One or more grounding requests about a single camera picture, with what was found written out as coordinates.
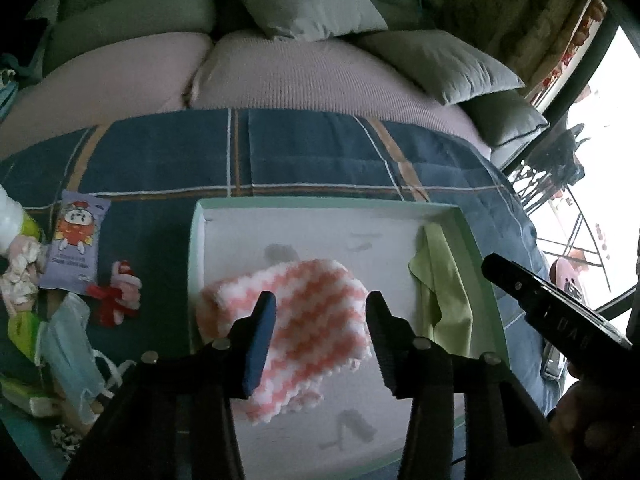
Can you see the green-rimmed white tray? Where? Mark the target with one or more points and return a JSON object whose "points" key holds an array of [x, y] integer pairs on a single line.
{"points": [[325, 230]]}

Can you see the purple cartoon wipes packet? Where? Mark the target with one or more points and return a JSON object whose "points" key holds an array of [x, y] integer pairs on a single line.
{"points": [[75, 240]]}

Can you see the black metal rack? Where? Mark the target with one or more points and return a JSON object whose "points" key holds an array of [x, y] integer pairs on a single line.
{"points": [[560, 160]]}

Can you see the yellow-green cloth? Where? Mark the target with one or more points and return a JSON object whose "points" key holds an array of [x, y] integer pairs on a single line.
{"points": [[445, 285]]}

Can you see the green paper box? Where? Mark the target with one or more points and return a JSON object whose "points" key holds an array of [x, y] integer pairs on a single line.
{"points": [[25, 400]]}

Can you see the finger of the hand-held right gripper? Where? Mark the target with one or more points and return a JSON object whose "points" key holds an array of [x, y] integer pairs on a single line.
{"points": [[510, 280]]}

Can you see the black window frame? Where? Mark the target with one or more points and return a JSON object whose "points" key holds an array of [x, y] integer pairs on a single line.
{"points": [[595, 55]]}

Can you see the green yellow packet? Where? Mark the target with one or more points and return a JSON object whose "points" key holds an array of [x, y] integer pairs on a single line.
{"points": [[25, 335]]}

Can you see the pink white striped cloth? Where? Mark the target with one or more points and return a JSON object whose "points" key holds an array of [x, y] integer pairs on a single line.
{"points": [[310, 310]]}

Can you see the person's right hand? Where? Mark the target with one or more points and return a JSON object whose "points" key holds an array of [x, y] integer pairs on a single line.
{"points": [[595, 420]]}

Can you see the white plastic bottle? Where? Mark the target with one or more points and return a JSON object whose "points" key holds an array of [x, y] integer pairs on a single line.
{"points": [[12, 220]]}

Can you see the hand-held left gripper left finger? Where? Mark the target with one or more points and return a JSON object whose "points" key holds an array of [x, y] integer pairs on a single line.
{"points": [[262, 340]]}

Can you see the blue face mask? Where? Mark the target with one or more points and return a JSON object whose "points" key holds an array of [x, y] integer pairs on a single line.
{"points": [[65, 350]]}

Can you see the blue plaid blanket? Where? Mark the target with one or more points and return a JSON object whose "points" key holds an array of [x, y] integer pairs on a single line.
{"points": [[300, 150]]}

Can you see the pink floral scrunchie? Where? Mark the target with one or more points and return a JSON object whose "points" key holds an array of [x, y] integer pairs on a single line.
{"points": [[20, 275]]}

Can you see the red pink plush bow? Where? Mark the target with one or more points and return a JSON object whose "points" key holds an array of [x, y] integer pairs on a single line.
{"points": [[117, 295]]}

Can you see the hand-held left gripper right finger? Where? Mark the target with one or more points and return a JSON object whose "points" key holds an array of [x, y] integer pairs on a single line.
{"points": [[380, 350]]}

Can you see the leopard print scrunchie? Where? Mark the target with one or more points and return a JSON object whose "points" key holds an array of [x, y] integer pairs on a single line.
{"points": [[65, 442]]}

